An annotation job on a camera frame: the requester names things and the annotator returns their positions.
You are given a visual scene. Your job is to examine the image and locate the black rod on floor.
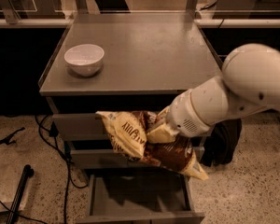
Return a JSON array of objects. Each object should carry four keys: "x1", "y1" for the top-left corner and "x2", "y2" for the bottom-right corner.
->
[{"x1": 6, "y1": 164, "x2": 34, "y2": 224}]

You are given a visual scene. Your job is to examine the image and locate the black floor cable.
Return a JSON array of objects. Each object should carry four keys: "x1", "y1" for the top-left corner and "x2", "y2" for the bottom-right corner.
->
[{"x1": 0, "y1": 114, "x2": 90, "y2": 224}]

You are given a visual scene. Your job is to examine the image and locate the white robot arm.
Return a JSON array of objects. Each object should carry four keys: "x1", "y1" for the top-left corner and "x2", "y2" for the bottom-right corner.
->
[{"x1": 147, "y1": 44, "x2": 280, "y2": 143}]

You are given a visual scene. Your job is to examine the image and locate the black clamp tool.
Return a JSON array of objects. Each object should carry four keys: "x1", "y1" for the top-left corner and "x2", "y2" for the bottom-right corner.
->
[{"x1": 0, "y1": 127, "x2": 24, "y2": 146}]

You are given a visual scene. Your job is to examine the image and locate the white bowl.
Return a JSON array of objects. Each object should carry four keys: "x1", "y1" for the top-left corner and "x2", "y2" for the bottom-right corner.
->
[{"x1": 64, "y1": 44, "x2": 105, "y2": 77}]

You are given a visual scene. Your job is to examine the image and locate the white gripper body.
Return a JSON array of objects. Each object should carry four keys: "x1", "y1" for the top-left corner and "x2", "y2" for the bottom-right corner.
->
[{"x1": 166, "y1": 90, "x2": 210, "y2": 137}]

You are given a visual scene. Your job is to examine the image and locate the brown chip bag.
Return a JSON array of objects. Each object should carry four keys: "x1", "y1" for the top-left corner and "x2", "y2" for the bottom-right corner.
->
[{"x1": 97, "y1": 111, "x2": 208, "y2": 180}]

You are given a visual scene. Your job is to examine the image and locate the grey drawer cabinet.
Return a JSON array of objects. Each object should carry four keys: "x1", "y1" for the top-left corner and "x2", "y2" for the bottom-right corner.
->
[{"x1": 37, "y1": 12, "x2": 234, "y2": 224}]

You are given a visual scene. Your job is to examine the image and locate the top drawer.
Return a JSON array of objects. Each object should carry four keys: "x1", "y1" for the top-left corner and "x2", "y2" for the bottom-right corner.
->
[{"x1": 52, "y1": 113, "x2": 108, "y2": 141}]

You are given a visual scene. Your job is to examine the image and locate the white paper sheet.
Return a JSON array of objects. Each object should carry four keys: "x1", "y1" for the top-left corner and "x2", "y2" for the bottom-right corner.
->
[{"x1": 0, "y1": 164, "x2": 35, "y2": 213}]

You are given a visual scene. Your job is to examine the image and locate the black backpack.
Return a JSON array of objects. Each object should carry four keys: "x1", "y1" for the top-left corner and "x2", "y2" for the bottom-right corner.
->
[{"x1": 201, "y1": 119, "x2": 242, "y2": 167}]

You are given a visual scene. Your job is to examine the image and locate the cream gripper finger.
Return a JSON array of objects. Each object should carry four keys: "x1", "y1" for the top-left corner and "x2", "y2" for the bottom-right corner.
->
[
  {"x1": 147, "y1": 123, "x2": 178, "y2": 144},
  {"x1": 157, "y1": 106, "x2": 169, "y2": 120}
]

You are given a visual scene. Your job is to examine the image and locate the middle drawer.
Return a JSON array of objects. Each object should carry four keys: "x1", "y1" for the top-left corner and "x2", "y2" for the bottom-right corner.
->
[{"x1": 70, "y1": 149, "x2": 147, "y2": 169}]

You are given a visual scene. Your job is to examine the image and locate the open bottom drawer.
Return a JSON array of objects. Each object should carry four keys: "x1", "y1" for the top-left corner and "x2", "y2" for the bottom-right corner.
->
[{"x1": 77, "y1": 172, "x2": 204, "y2": 224}]

